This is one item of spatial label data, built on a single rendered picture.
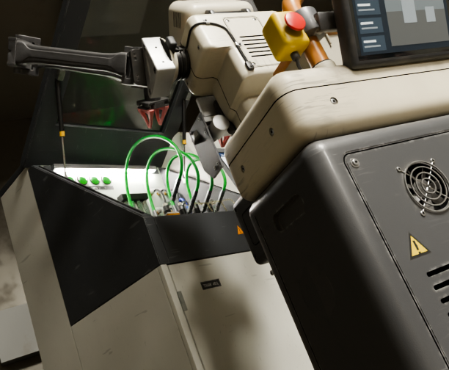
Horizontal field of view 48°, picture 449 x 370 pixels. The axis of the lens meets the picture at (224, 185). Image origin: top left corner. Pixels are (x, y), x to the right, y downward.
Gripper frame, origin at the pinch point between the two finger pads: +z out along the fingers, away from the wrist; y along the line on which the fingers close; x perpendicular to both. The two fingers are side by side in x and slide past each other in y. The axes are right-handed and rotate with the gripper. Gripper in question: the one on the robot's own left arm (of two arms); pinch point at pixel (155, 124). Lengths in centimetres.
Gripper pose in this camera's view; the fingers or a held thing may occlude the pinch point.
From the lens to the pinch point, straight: 188.1
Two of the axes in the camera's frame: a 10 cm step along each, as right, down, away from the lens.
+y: -6.5, 3.1, -6.9
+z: 0.4, 9.2, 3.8
